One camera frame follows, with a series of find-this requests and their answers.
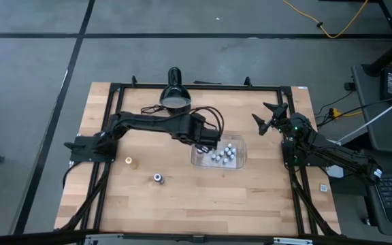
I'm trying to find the yellow extension cord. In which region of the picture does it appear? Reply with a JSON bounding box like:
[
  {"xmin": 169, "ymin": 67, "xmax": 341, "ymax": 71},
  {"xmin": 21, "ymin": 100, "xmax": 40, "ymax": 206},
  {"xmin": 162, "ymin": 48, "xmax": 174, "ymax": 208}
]
[{"xmin": 282, "ymin": 0, "xmax": 370, "ymax": 39}]

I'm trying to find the black lamp cable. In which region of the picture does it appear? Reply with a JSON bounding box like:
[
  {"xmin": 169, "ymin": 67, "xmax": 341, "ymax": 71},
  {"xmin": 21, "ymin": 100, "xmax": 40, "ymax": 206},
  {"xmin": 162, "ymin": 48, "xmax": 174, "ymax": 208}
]
[{"xmin": 140, "ymin": 104, "xmax": 165, "ymax": 116}]

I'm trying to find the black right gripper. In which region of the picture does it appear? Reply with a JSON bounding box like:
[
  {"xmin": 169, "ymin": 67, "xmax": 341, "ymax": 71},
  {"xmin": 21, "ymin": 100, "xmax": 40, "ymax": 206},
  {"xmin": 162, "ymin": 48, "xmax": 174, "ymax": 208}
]
[{"xmin": 252, "ymin": 101, "xmax": 311, "ymax": 137}]

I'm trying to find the clear plastic bin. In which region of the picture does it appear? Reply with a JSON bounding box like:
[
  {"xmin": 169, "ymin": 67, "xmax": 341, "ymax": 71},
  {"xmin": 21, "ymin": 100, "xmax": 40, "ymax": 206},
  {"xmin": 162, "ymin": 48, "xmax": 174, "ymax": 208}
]
[{"xmin": 189, "ymin": 132, "xmax": 248, "ymax": 170}]

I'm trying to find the black stand leg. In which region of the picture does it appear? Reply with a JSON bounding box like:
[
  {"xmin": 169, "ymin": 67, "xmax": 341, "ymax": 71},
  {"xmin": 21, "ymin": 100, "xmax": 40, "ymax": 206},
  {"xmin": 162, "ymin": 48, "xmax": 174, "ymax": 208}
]
[{"xmin": 364, "ymin": 29, "xmax": 392, "ymax": 76}]

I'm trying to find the black desk lamp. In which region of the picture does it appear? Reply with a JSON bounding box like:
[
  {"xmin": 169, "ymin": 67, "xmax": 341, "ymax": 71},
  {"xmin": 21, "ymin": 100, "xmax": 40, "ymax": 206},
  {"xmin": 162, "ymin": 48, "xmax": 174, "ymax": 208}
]
[{"xmin": 158, "ymin": 67, "xmax": 193, "ymax": 119}]

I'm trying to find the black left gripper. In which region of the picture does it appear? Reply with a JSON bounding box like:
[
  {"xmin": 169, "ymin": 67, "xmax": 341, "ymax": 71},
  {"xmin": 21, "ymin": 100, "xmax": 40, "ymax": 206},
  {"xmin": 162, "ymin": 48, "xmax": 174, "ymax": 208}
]
[{"xmin": 175, "ymin": 114, "xmax": 223, "ymax": 153}]

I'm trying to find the black aluminium rig frame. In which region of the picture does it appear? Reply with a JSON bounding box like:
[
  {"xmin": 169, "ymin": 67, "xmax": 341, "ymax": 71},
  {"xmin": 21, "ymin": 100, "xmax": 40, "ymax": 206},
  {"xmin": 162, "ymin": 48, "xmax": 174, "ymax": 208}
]
[{"xmin": 54, "ymin": 75, "xmax": 342, "ymax": 245}]

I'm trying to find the white rod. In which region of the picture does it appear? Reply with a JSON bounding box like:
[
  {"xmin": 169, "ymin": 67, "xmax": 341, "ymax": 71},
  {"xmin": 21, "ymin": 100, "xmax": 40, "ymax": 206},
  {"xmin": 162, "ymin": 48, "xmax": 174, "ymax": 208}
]
[{"xmin": 337, "ymin": 91, "xmax": 392, "ymax": 144}]

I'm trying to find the dark grey side desk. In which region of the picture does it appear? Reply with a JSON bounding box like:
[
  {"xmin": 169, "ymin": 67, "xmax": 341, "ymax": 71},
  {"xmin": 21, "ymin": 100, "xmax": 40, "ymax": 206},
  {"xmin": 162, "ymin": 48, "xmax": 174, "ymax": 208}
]
[
  {"xmin": 358, "ymin": 148, "xmax": 392, "ymax": 239},
  {"xmin": 351, "ymin": 63, "xmax": 392, "ymax": 152}
]

